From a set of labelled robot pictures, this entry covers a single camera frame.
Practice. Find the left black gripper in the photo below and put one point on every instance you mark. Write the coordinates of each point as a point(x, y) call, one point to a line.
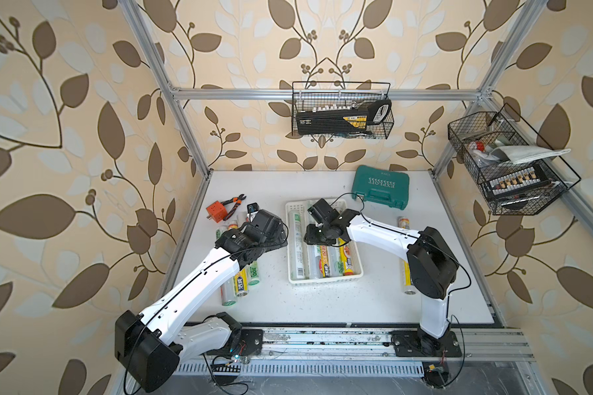
point(279, 243)

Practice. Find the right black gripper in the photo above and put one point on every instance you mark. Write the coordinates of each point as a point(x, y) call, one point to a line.
point(310, 237)

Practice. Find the yellow wrap roll with salmon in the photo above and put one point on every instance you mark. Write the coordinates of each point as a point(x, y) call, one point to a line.
point(345, 258)

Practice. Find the white perforated plastic basket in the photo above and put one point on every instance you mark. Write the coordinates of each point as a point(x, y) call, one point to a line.
point(306, 219)

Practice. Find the yellow wrap roll group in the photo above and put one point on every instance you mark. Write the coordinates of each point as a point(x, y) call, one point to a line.
point(241, 283)

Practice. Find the silver green wrap roll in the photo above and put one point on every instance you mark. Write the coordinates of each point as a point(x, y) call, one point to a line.
point(313, 262)

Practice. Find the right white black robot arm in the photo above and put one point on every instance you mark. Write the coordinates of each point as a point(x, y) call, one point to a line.
point(432, 265)

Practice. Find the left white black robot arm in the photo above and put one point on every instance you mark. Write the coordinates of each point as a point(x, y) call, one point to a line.
point(151, 344)

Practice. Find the black yellow tool in basket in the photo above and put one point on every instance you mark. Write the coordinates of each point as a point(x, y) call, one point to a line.
point(367, 119)

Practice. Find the white paper in basket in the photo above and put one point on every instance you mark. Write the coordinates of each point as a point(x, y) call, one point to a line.
point(518, 155)

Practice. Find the orange black cutting pliers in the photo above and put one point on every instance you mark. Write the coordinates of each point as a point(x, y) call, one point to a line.
point(236, 202)

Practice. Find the green plastic tool case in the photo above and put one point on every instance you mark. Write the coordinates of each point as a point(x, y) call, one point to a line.
point(387, 188)

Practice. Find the drill bit set box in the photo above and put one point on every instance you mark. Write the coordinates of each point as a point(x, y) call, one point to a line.
point(518, 182)

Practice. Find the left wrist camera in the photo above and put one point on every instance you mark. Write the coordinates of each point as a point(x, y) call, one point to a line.
point(252, 209)

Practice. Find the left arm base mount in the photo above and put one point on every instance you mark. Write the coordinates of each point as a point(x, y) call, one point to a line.
point(244, 342)

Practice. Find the aluminium front rail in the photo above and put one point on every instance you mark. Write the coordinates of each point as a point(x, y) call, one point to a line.
point(319, 343)

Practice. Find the back black wire basket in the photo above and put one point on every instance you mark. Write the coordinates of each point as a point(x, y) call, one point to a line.
point(306, 95)

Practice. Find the black wire basket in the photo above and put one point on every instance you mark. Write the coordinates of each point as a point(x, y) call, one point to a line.
point(306, 95)
point(474, 136)

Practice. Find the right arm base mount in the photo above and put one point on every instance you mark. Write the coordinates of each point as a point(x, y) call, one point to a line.
point(416, 343)

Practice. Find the right black wire basket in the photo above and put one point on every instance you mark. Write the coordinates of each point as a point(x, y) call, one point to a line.
point(474, 136)

